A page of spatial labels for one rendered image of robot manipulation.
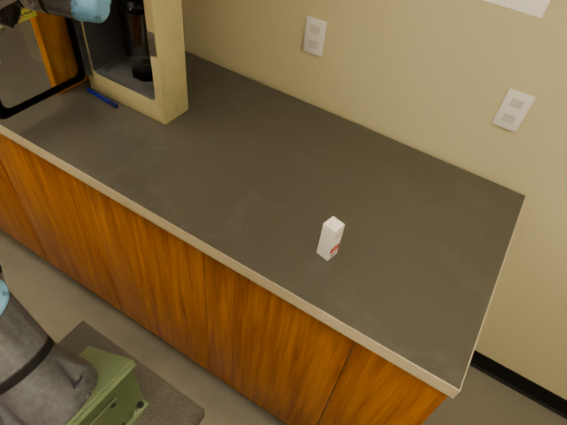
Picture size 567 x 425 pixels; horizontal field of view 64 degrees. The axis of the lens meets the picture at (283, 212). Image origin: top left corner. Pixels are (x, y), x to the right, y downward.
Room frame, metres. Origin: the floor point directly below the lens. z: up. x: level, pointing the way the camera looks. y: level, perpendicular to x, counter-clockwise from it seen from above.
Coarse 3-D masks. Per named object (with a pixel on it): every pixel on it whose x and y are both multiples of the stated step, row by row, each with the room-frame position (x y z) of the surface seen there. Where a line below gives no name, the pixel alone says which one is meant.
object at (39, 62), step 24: (0, 24) 1.06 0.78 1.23; (24, 24) 1.11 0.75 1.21; (48, 24) 1.17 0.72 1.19; (0, 48) 1.04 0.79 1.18; (24, 48) 1.09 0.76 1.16; (48, 48) 1.15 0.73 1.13; (72, 48) 1.22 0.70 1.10; (0, 72) 1.02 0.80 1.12; (24, 72) 1.07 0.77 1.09; (48, 72) 1.13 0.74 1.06; (72, 72) 1.20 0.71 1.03; (0, 96) 0.99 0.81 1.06; (24, 96) 1.05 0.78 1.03
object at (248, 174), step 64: (192, 64) 1.50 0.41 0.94; (0, 128) 1.02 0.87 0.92; (64, 128) 1.04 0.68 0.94; (128, 128) 1.08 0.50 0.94; (192, 128) 1.13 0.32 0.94; (256, 128) 1.17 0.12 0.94; (320, 128) 1.22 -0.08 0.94; (128, 192) 0.82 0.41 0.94; (192, 192) 0.85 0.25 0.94; (256, 192) 0.89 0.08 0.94; (320, 192) 0.92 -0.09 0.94; (384, 192) 0.96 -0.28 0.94; (448, 192) 1.00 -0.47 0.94; (512, 192) 1.04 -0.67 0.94; (256, 256) 0.67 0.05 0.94; (320, 256) 0.70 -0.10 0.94; (384, 256) 0.72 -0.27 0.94; (448, 256) 0.75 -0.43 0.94; (320, 320) 0.54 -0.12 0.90; (384, 320) 0.54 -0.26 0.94; (448, 320) 0.57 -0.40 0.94; (448, 384) 0.42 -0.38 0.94
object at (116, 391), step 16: (96, 352) 0.33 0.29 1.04; (96, 368) 0.29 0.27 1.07; (112, 368) 0.29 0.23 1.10; (128, 368) 0.28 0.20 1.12; (96, 384) 0.26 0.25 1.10; (112, 384) 0.26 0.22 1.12; (128, 384) 0.28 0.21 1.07; (96, 400) 0.23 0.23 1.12; (112, 400) 0.25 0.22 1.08; (128, 400) 0.27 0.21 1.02; (144, 400) 0.30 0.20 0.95; (80, 416) 0.20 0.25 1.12; (96, 416) 0.22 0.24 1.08; (112, 416) 0.24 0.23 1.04; (128, 416) 0.26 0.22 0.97
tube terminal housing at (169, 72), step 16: (144, 0) 1.13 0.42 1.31; (160, 0) 1.15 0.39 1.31; (176, 0) 1.21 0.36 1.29; (160, 16) 1.15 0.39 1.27; (176, 16) 1.20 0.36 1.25; (160, 32) 1.14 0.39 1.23; (176, 32) 1.20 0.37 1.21; (160, 48) 1.14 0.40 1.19; (176, 48) 1.19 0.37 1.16; (160, 64) 1.13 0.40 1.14; (176, 64) 1.19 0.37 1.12; (96, 80) 1.25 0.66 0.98; (160, 80) 1.13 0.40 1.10; (176, 80) 1.18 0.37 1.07; (112, 96) 1.22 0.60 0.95; (128, 96) 1.19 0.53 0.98; (160, 96) 1.13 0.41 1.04; (176, 96) 1.18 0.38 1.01; (144, 112) 1.16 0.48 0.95; (160, 112) 1.13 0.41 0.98; (176, 112) 1.17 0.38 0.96
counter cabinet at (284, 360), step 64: (0, 192) 1.17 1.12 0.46; (64, 192) 0.97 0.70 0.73; (64, 256) 1.04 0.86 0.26; (128, 256) 0.86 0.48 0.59; (192, 256) 0.74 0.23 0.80; (192, 320) 0.75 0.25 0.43; (256, 320) 0.65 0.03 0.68; (256, 384) 0.63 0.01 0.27; (320, 384) 0.55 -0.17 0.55; (384, 384) 0.48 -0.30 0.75
